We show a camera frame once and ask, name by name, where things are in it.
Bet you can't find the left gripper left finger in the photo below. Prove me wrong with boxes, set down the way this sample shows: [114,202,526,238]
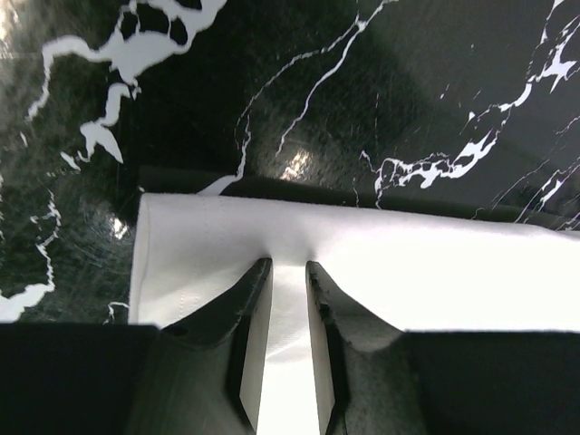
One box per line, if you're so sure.
[123,258,273,434]

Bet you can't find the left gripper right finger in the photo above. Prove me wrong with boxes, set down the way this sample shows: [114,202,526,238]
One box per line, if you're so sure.
[305,261,428,434]

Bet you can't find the white t shirt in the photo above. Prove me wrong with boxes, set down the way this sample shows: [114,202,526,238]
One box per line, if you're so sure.
[129,194,579,434]

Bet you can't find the black marble pattern mat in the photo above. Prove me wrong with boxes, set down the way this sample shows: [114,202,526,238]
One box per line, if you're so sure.
[1,1,579,324]

